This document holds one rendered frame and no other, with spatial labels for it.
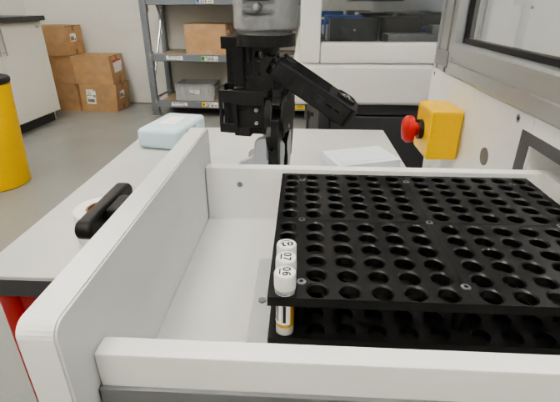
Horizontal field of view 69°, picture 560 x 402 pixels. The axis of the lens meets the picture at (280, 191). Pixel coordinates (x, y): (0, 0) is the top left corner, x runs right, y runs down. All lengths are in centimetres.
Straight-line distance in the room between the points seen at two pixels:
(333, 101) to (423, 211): 21
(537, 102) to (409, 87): 68
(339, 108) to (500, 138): 18
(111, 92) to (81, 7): 97
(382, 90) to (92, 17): 425
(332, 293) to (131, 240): 12
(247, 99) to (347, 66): 61
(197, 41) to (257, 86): 367
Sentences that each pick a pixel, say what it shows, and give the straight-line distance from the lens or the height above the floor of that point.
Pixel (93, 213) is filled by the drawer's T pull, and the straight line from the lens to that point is 31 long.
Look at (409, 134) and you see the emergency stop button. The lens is 62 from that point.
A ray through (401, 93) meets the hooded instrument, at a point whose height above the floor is 83.
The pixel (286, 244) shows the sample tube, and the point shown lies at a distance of 25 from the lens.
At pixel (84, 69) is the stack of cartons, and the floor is 43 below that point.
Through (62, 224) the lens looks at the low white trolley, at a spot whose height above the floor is 76.
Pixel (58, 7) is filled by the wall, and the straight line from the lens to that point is 524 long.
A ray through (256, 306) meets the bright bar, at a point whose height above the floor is 85.
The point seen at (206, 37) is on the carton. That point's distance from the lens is 414.
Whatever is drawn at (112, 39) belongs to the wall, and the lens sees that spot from 499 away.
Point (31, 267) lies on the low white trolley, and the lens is 57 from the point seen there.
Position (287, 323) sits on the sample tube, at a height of 88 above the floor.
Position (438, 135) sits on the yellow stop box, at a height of 88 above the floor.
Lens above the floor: 105
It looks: 25 degrees down
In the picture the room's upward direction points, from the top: straight up
